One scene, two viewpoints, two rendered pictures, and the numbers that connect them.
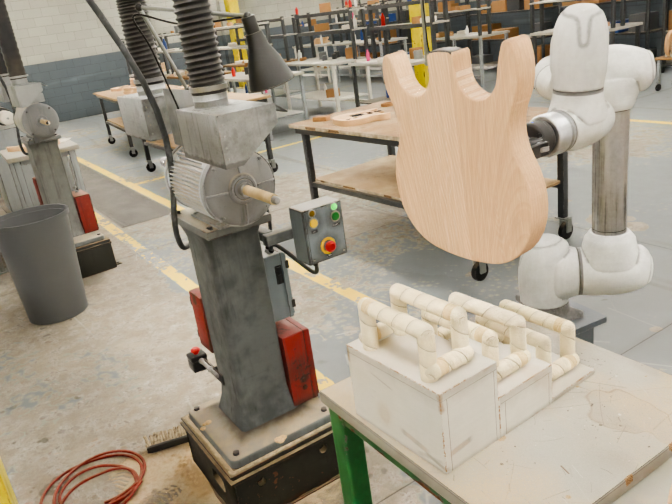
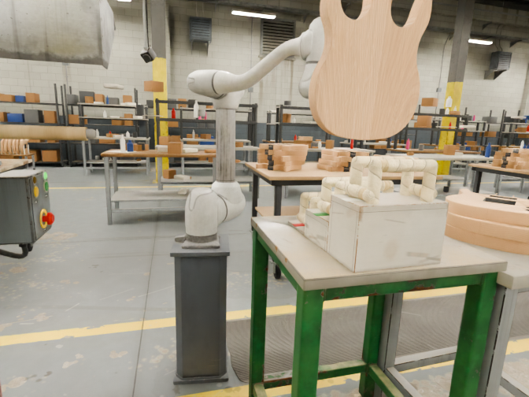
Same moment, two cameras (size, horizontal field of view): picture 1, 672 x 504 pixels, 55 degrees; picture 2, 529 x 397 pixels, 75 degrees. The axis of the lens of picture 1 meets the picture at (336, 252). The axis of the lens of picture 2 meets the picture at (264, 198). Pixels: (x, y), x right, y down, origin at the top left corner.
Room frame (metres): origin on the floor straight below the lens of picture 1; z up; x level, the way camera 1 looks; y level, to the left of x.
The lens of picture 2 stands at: (1.18, 0.84, 1.28)
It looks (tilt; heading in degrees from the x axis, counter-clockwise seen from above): 12 degrees down; 285
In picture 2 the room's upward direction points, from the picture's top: 2 degrees clockwise
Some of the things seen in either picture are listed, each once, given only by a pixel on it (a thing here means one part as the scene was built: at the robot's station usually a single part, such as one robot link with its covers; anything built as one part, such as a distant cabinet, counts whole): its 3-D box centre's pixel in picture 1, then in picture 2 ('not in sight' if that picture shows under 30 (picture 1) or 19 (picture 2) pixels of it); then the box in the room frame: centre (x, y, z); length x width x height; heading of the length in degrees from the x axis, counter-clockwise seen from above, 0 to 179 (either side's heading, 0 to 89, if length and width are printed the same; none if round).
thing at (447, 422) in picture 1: (421, 389); (385, 228); (1.10, -0.13, 1.02); 0.27 x 0.15 x 0.17; 34
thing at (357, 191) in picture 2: (382, 329); (360, 192); (1.18, -0.07, 1.12); 0.11 x 0.03 x 0.03; 124
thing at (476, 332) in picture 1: (457, 324); (364, 186); (1.16, -0.22, 1.12); 0.20 x 0.03 x 0.03; 33
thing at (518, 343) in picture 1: (518, 342); not in sight; (1.14, -0.34, 1.07); 0.03 x 0.03 x 0.09
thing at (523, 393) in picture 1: (475, 375); (353, 227); (1.19, -0.26, 0.98); 0.27 x 0.16 x 0.09; 34
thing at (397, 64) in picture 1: (403, 75); (334, 5); (1.28, -0.18, 1.60); 0.07 x 0.04 x 0.09; 33
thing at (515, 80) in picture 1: (508, 69); (415, 13); (1.07, -0.32, 1.61); 0.07 x 0.04 x 0.10; 33
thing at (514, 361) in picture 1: (509, 364); not in sight; (1.11, -0.31, 1.04); 0.11 x 0.03 x 0.03; 124
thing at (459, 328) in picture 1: (459, 338); (407, 178); (1.05, -0.20, 1.15); 0.03 x 0.03 x 0.09
